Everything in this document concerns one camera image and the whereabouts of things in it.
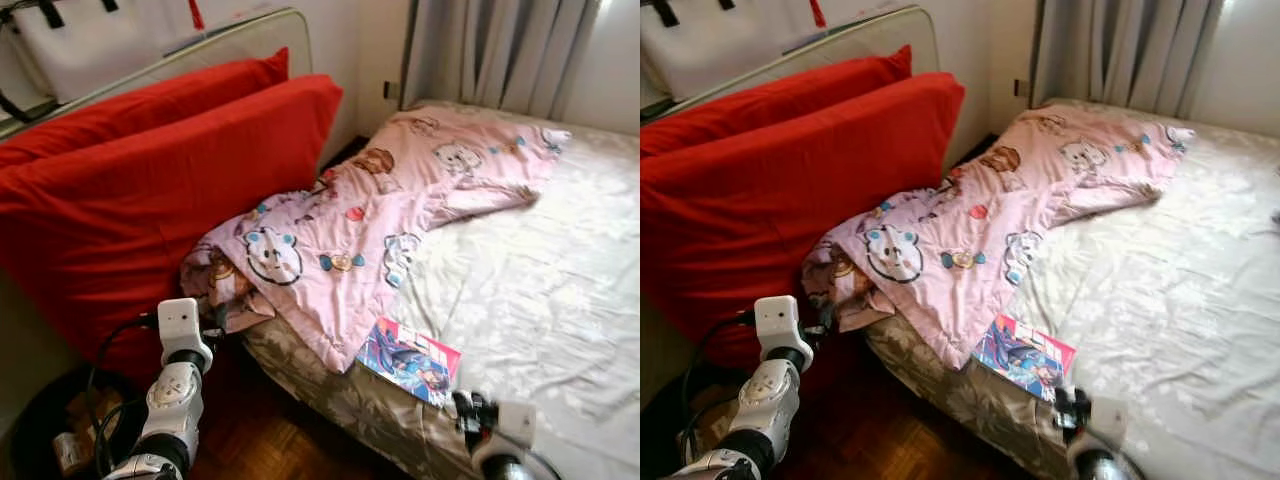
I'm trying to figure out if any colourful manga book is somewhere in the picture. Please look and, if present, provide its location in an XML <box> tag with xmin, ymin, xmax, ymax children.
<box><xmin>355</xmin><ymin>318</ymin><xmax>463</xmax><ymax>408</ymax></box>
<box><xmin>972</xmin><ymin>313</ymin><xmax>1078</xmax><ymax>403</ymax></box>

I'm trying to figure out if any pink cartoon print blanket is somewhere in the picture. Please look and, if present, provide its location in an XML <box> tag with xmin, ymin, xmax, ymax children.
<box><xmin>180</xmin><ymin>105</ymin><xmax>573</xmax><ymax>373</ymax></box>
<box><xmin>800</xmin><ymin>103</ymin><xmax>1196</xmax><ymax>371</ymax></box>

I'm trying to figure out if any bed with beige floral sheet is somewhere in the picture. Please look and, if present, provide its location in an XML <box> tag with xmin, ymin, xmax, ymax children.
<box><xmin>240</xmin><ymin>98</ymin><xmax>641</xmax><ymax>480</ymax></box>
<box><xmin>865</xmin><ymin>97</ymin><xmax>1280</xmax><ymax>480</ymax></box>

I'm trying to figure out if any brown cardboard piece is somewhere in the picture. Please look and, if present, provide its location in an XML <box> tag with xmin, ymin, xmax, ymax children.
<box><xmin>68</xmin><ymin>388</ymin><xmax>123</xmax><ymax>433</ymax></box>
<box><xmin>700</xmin><ymin>398</ymin><xmax>743</xmax><ymax>441</ymax></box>

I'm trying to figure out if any black waste bin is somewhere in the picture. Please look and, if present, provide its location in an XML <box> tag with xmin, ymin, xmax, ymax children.
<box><xmin>10</xmin><ymin>368</ymin><xmax>151</xmax><ymax>480</ymax></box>
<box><xmin>655</xmin><ymin>365</ymin><xmax>751</xmax><ymax>480</ymax></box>

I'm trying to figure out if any white crumpled paper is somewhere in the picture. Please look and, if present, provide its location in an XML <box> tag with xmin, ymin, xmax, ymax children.
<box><xmin>55</xmin><ymin>432</ymin><xmax>96</xmax><ymax>473</ymax></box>

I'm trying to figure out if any grey quilted mattress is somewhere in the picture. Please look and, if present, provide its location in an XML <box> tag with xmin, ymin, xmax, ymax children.
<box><xmin>0</xmin><ymin>0</ymin><xmax>313</xmax><ymax>141</ymax></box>
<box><xmin>640</xmin><ymin>0</ymin><xmax>941</xmax><ymax>126</ymax></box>

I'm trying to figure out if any grey curtain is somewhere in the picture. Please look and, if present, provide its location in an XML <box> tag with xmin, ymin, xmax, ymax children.
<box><xmin>1030</xmin><ymin>0</ymin><xmax>1226</xmax><ymax>111</ymax></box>
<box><xmin>400</xmin><ymin>0</ymin><xmax>601</xmax><ymax>121</ymax></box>

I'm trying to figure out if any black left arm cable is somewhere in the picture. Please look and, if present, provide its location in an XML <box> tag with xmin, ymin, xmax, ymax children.
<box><xmin>680</xmin><ymin>310</ymin><xmax>756</xmax><ymax>471</ymax></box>
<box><xmin>85</xmin><ymin>312</ymin><xmax>161</xmax><ymax>476</ymax></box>

